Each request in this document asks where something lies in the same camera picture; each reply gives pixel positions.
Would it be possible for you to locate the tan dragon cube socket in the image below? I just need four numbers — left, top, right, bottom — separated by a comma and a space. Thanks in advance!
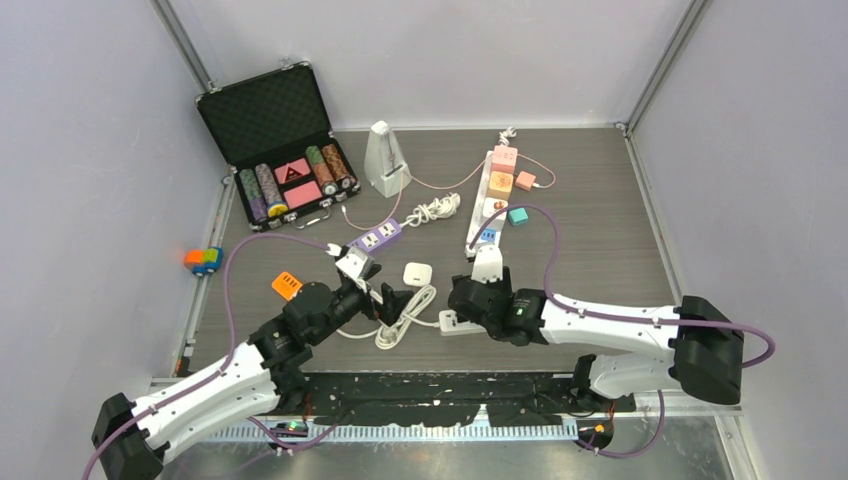
487, 171, 514, 201

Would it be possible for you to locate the purple power strip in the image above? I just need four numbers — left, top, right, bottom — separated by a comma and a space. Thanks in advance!
347, 219, 403, 256

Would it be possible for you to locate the teal charger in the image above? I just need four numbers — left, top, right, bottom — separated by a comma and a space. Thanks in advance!
507, 207, 529, 227

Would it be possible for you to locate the orange blue toy car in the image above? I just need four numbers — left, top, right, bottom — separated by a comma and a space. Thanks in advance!
183, 246, 224, 277

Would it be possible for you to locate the purple cable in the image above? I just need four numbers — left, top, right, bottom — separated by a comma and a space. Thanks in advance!
466, 203, 776, 460
80, 231, 362, 480

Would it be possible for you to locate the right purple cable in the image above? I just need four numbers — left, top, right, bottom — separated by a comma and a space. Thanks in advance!
466, 203, 776, 460

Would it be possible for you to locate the white cube socket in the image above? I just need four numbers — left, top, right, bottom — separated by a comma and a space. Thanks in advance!
481, 197, 509, 231

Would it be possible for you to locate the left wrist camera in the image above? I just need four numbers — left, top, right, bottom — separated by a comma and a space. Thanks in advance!
326, 243, 374, 293

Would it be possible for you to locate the pink charging cable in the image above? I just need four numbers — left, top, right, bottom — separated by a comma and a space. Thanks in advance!
341, 153, 558, 233

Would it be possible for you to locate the pink cube socket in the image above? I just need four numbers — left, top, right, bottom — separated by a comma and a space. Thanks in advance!
491, 145, 518, 175

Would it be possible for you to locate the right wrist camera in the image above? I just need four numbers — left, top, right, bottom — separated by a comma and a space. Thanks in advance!
470, 243, 504, 284

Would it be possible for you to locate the white coiled cable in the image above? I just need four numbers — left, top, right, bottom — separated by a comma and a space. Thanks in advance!
334, 283, 444, 351

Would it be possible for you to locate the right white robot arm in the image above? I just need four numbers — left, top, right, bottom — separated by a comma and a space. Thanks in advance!
448, 271, 744, 411

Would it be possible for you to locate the long white colourful power strip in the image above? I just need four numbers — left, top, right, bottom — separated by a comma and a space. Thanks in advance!
464, 150, 506, 261

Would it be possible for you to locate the white metronome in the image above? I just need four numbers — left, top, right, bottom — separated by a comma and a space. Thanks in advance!
364, 121, 412, 198

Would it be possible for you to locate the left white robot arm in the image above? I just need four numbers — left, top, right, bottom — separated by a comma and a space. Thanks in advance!
86, 265, 413, 479

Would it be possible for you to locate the black poker chip case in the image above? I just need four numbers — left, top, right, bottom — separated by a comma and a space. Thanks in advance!
195, 61, 362, 232

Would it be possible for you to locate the white grey power strip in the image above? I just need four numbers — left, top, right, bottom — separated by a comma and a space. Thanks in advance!
438, 310, 486, 337

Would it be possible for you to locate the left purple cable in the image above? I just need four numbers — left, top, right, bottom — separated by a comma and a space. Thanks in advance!
80, 231, 362, 480

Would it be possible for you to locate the white bundled cord with plug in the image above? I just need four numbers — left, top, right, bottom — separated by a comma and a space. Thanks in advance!
400, 192, 463, 230

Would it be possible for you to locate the white adapter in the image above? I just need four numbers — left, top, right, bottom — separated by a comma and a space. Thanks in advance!
402, 262, 433, 287

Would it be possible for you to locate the orange power strip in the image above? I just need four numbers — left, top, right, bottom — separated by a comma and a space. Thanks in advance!
271, 271, 303, 301

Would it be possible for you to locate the salmon pink charger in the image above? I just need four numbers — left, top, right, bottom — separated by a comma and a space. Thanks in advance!
514, 171, 536, 191

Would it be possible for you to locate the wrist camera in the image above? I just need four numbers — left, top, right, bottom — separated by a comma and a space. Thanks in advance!
326, 243, 374, 293
470, 243, 504, 284

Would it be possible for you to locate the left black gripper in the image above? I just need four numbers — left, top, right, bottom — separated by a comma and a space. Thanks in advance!
309, 265, 412, 345

